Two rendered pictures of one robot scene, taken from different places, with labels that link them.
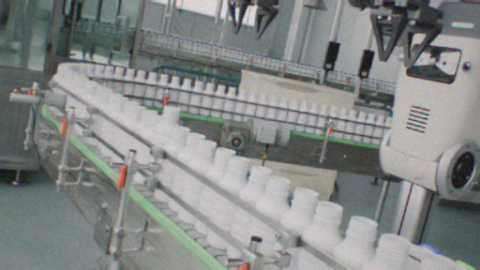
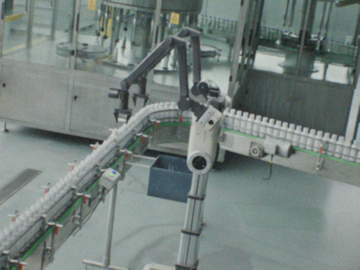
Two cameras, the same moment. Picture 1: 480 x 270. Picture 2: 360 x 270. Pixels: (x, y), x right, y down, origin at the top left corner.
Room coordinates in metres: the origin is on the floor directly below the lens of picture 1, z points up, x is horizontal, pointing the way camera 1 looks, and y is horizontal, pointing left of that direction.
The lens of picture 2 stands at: (-1.86, -3.41, 2.56)
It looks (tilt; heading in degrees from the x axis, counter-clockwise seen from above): 16 degrees down; 45
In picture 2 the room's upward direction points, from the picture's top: 8 degrees clockwise
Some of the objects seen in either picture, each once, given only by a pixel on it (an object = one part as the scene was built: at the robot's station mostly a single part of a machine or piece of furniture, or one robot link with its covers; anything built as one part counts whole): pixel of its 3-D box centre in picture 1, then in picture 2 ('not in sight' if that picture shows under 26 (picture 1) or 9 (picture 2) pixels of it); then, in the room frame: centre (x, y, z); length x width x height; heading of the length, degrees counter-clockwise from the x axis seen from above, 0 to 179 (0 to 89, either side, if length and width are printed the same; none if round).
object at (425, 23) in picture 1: (409, 38); (125, 117); (0.88, -0.24, 1.43); 0.07 x 0.07 x 0.09; 35
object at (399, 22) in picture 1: (395, 34); (119, 115); (0.86, -0.21, 1.43); 0.07 x 0.07 x 0.09; 35
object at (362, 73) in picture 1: (364, 65); not in sight; (7.40, -1.52, 1.55); 0.17 x 0.15 x 0.42; 107
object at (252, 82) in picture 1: (286, 135); not in sight; (5.50, -0.48, 0.59); 1.10 x 0.62 x 1.18; 107
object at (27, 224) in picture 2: not in sight; (24, 230); (-0.12, -0.73, 1.08); 0.06 x 0.06 x 0.17
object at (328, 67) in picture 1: (329, 56); not in sight; (7.23, -0.99, 1.55); 0.17 x 0.15 x 0.42; 107
